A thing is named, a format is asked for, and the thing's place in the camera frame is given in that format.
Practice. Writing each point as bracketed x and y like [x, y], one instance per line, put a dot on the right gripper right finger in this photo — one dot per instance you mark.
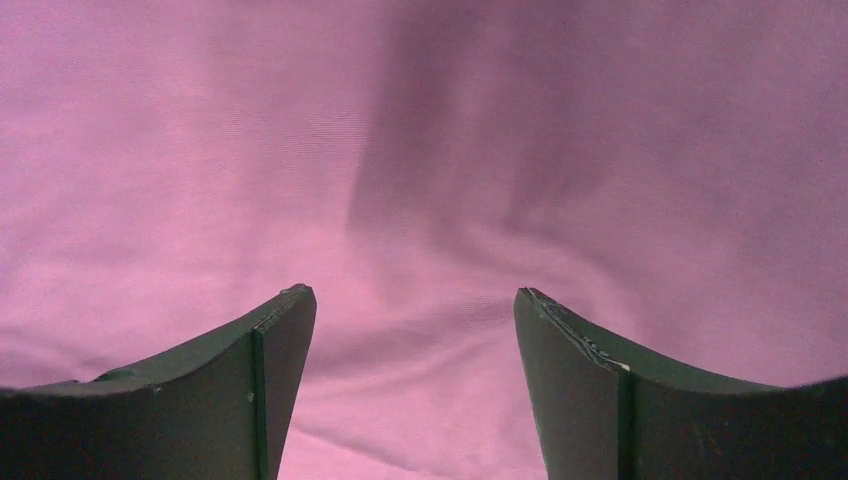
[606, 407]

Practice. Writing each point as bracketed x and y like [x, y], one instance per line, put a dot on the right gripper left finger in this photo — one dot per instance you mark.
[218, 406]

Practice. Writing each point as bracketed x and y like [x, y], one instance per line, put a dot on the purple cloth wrap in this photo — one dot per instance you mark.
[675, 171]

